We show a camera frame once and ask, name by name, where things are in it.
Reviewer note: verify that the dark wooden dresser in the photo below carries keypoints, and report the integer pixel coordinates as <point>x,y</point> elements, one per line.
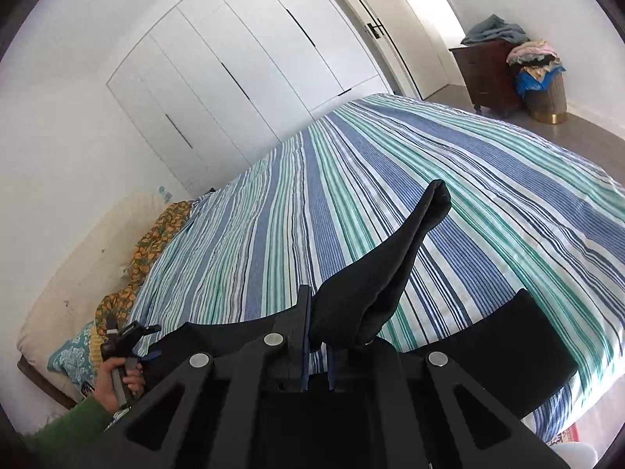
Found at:
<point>488,80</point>

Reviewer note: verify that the green sleeve left forearm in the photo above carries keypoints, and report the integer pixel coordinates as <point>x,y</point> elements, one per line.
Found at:
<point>53,444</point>

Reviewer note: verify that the black pants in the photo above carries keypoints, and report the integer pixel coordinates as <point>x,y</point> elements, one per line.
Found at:
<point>515,352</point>

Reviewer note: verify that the white built-in wardrobe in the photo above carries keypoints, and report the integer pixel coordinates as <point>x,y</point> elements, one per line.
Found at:
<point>217,84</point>

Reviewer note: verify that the pile of clothes in basket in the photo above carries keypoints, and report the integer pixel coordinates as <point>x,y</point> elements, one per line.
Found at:
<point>534,64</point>

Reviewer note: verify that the cream upholstered headboard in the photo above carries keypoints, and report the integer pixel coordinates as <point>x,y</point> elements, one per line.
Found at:
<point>99,265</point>

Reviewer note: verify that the grey-blue cloth on dresser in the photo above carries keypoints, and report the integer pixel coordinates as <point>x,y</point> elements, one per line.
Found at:
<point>495,28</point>

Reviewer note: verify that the striped blue green bedspread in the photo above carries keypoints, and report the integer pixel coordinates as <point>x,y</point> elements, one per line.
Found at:
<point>525,214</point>

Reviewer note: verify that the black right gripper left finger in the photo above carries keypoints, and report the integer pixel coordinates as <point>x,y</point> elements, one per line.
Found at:
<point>208,382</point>

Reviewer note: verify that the grey gold laundry basket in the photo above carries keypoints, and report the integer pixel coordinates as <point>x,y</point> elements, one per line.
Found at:
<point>548,106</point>

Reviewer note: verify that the teal patterned pillow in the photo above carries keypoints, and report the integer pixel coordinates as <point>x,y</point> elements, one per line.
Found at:
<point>72,360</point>

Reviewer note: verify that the left hand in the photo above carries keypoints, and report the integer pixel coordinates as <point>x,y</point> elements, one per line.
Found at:
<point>106,387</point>

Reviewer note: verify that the white door with black handle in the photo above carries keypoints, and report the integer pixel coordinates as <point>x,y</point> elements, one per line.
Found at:
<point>407,36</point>

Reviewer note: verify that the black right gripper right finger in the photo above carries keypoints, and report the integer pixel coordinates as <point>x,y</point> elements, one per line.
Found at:
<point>395,411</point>

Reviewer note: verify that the orange floral green blanket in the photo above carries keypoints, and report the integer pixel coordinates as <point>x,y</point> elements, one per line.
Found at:
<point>146,252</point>

